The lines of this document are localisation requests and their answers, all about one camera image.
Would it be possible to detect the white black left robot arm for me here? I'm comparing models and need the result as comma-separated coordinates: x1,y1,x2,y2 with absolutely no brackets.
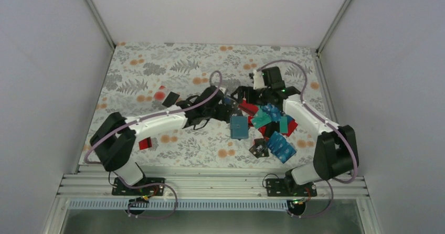
90,86,231,195

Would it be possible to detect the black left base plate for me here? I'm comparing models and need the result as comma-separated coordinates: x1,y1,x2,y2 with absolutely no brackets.
111,177,165,197

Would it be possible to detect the blue card pile front right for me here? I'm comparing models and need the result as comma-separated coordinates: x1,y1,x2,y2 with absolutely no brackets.
267,132,296,163

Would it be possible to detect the black card with chip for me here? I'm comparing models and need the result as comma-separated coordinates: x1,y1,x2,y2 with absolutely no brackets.
249,139,269,158

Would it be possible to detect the aluminium rail frame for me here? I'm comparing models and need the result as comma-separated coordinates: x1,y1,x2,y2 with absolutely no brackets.
57,165,370,200

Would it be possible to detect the black card near left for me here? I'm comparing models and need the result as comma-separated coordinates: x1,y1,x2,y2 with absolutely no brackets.
162,92,180,108

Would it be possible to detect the red card with black stripe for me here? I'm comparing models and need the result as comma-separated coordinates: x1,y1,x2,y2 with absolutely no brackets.
238,100,259,126

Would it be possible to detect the floral patterned table mat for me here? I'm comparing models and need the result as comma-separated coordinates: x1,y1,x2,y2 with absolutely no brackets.
87,42,325,168

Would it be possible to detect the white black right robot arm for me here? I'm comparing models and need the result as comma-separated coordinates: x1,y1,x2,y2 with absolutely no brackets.
231,67,359,196

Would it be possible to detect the red card under left arm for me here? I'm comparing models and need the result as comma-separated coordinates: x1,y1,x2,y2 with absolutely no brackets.
139,137,152,151

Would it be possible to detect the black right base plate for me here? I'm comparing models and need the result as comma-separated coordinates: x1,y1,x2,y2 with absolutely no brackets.
265,177,317,197

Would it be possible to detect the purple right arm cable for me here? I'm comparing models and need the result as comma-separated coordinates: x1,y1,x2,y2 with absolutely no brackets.
257,60,359,220

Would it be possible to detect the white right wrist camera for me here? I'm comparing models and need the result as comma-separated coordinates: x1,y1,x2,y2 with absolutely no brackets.
252,71,266,90

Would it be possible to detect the white card with red circle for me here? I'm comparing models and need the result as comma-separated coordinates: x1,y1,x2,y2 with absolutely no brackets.
153,85,170,102

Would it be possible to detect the teal leather card holder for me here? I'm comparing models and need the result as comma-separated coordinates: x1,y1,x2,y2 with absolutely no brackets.
230,116,249,140

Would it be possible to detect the teal green card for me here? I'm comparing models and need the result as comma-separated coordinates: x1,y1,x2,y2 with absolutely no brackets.
251,109,272,129

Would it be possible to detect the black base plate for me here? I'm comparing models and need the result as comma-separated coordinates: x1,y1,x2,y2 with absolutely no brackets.
265,177,317,197
111,177,165,197

